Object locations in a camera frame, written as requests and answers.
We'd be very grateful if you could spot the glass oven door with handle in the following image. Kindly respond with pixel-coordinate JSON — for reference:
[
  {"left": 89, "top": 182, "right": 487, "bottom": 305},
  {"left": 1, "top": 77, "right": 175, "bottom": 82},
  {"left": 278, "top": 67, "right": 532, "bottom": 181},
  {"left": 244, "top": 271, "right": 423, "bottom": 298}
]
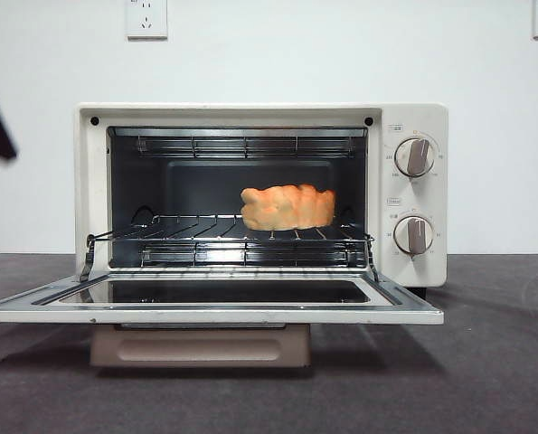
[{"left": 0, "top": 232, "right": 446, "bottom": 369}]

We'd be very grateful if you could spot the golden brown bread loaf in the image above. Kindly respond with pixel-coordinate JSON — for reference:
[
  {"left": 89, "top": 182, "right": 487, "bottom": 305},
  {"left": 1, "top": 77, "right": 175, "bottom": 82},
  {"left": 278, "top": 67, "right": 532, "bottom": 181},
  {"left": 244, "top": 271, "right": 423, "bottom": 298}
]
[{"left": 240, "top": 183, "right": 338, "bottom": 233}]

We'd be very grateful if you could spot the cream Toshiba toaster oven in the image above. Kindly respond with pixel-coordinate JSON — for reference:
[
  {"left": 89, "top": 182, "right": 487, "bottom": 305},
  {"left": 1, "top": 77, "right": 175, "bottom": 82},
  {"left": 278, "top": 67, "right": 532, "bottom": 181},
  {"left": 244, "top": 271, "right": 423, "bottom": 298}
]
[{"left": 72, "top": 101, "right": 449, "bottom": 300}]

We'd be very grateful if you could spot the cream oven knob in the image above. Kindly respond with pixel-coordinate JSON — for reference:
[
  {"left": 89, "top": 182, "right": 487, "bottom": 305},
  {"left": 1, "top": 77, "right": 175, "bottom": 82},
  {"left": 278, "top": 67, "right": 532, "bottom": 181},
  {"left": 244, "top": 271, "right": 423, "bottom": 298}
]
[
  {"left": 393, "top": 137, "right": 437, "bottom": 178},
  {"left": 393, "top": 215, "right": 436, "bottom": 256}
]

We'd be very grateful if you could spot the metal wire oven rack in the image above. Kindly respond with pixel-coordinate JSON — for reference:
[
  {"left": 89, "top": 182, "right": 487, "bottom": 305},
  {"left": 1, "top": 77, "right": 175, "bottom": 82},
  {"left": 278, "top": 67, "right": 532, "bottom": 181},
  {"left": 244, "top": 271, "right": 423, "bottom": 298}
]
[{"left": 87, "top": 213, "right": 375, "bottom": 241}]

